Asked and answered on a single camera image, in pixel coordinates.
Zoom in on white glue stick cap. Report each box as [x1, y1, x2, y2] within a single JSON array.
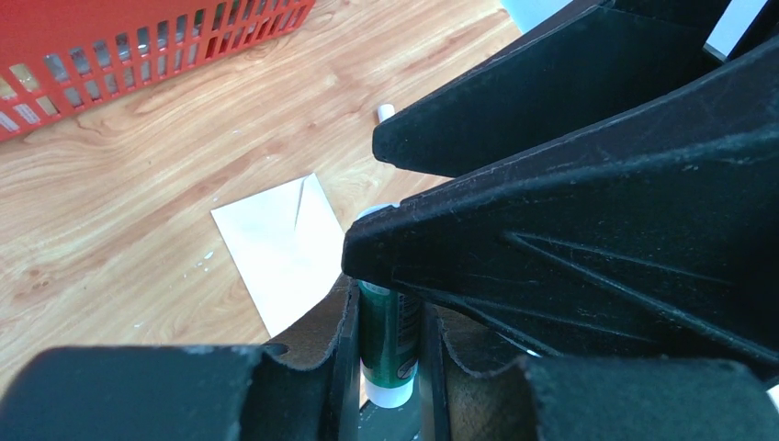
[[377, 103, 396, 123]]

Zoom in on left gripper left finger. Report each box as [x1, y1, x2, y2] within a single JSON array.
[[1, 276, 359, 440]]

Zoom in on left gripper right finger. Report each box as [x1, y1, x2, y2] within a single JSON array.
[[420, 305, 778, 440]]

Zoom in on red plastic shopping basket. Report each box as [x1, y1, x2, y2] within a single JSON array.
[[1, 0, 314, 141]]

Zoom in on cream paper envelope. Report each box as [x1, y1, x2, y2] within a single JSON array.
[[211, 174, 344, 337]]

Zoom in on green white glue stick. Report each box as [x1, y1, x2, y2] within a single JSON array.
[[355, 203, 423, 410]]

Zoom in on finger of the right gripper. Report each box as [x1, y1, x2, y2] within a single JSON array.
[[342, 39, 778, 384], [372, 1, 727, 177]]

